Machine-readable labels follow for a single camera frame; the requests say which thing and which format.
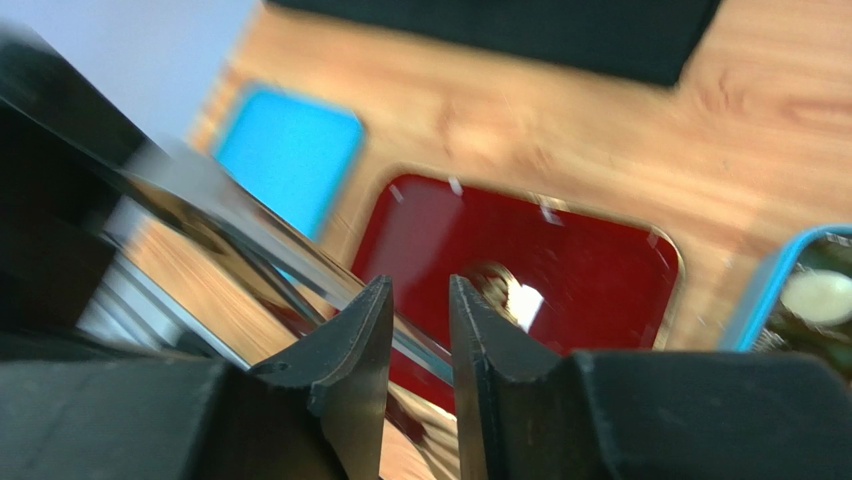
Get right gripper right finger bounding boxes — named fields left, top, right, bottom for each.
left=449, top=276, right=851, bottom=479

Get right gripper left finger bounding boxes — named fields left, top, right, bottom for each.
left=1, top=276, right=393, bottom=479

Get red chocolate tray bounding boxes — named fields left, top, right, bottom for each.
left=349, top=172, right=684, bottom=414

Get metal tongs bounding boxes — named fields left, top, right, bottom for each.
left=0, top=26, right=457, bottom=387

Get white round swirl chocolate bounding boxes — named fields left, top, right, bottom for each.
left=780, top=270, right=851, bottom=327

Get blue tin lid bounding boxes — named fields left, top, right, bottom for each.
left=212, top=84, right=365, bottom=242

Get blue tin box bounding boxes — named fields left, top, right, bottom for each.
left=718, top=224, right=851, bottom=382

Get black placemat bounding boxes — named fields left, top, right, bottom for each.
left=283, top=0, right=719, bottom=86

